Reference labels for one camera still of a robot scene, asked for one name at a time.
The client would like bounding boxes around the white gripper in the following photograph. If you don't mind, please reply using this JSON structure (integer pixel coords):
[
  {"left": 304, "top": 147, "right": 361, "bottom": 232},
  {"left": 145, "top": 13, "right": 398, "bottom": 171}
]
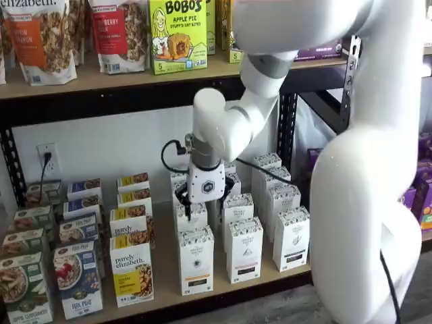
[{"left": 175, "top": 161, "right": 236, "bottom": 223}]

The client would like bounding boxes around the white tea box dark strip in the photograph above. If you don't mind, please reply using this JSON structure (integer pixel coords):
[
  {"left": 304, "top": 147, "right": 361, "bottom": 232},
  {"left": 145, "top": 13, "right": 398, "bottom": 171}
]
[
  {"left": 252, "top": 152, "right": 283, "bottom": 173},
  {"left": 261, "top": 166, "right": 292, "bottom": 190},
  {"left": 272, "top": 205, "right": 311, "bottom": 273},
  {"left": 267, "top": 183, "right": 302, "bottom": 217}
]

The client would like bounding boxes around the white yellow purely elizabeth box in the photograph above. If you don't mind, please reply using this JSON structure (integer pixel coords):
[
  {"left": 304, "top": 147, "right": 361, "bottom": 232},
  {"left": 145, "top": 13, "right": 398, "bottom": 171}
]
[
  {"left": 116, "top": 188, "right": 153, "bottom": 211},
  {"left": 109, "top": 203, "right": 150, "bottom": 241},
  {"left": 109, "top": 234, "right": 155, "bottom": 308},
  {"left": 116, "top": 172, "right": 151, "bottom": 195}
]

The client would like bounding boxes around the blue oatmeal box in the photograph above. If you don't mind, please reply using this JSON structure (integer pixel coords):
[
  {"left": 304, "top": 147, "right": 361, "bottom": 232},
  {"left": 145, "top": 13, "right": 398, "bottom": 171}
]
[
  {"left": 66, "top": 178, "right": 103, "bottom": 202},
  {"left": 53, "top": 240, "right": 104, "bottom": 321},
  {"left": 62, "top": 193, "right": 103, "bottom": 221},
  {"left": 58, "top": 212, "right": 100, "bottom": 246}
]

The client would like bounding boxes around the yellow Bobo's peanut butter box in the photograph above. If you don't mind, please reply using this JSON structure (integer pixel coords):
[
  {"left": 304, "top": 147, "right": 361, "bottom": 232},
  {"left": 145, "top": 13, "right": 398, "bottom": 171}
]
[
  {"left": 229, "top": 0, "right": 245, "bottom": 64},
  {"left": 216, "top": 0, "right": 235, "bottom": 52}
]

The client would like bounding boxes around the green oatmeal box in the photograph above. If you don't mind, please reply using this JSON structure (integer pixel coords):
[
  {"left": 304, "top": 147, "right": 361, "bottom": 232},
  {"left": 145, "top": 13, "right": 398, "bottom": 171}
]
[
  {"left": 12, "top": 205, "right": 54, "bottom": 234},
  {"left": 1, "top": 228, "right": 47, "bottom": 261},
  {"left": 0, "top": 251, "right": 54, "bottom": 324},
  {"left": 24, "top": 180, "right": 63, "bottom": 207}
]

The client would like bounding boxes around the green Bobo's apple pie box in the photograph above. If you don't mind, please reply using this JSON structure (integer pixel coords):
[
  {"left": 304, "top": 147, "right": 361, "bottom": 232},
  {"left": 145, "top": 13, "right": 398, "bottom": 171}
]
[
  {"left": 148, "top": 0, "right": 209, "bottom": 76},
  {"left": 205, "top": 0, "right": 217, "bottom": 57}
]

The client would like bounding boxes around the blue purple snack box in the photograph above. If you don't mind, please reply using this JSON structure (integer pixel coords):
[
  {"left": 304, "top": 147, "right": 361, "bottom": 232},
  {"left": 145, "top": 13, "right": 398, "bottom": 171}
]
[{"left": 292, "top": 37, "right": 344, "bottom": 63}]

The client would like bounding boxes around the white plastic sheet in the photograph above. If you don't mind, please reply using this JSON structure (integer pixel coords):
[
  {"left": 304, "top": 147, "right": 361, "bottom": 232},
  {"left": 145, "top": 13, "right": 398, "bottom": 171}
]
[{"left": 295, "top": 67, "right": 352, "bottom": 153}]

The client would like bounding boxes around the red label granola bag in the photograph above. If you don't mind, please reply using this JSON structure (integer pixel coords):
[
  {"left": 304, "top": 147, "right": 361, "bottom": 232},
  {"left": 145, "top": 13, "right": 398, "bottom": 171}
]
[{"left": 88, "top": 0, "right": 151, "bottom": 76}]

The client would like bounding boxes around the white granola bag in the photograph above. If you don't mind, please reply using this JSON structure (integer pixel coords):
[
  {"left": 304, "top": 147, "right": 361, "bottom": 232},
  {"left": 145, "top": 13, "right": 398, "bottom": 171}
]
[{"left": 68, "top": 0, "right": 93, "bottom": 67}]

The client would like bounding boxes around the orange label granola bag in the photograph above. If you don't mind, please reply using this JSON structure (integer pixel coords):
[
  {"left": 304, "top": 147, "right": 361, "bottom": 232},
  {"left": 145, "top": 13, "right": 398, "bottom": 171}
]
[{"left": 0, "top": 0, "right": 79, "bottom": 86}]

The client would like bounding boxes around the white wall outlet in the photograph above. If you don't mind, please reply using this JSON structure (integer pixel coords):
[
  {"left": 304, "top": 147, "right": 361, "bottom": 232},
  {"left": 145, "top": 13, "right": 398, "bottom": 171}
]
[{"left": 36, "top": 142, "right": 60, "bottom": 174}]

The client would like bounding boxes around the black power plug cord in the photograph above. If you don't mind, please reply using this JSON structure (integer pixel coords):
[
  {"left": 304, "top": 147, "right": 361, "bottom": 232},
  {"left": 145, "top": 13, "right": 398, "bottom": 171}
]
[{"left": 39, "top": 152, "right": 53, "bottom": 204}]

